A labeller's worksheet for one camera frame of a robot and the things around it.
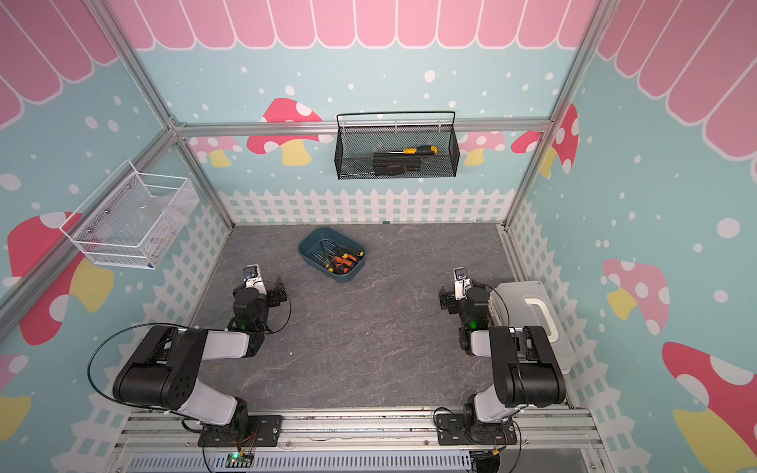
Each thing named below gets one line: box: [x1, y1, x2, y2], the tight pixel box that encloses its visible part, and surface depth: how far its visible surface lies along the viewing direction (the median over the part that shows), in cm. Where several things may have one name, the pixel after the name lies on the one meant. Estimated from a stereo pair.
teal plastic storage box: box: [297, 226, 367, 283], surface depth 111 cm
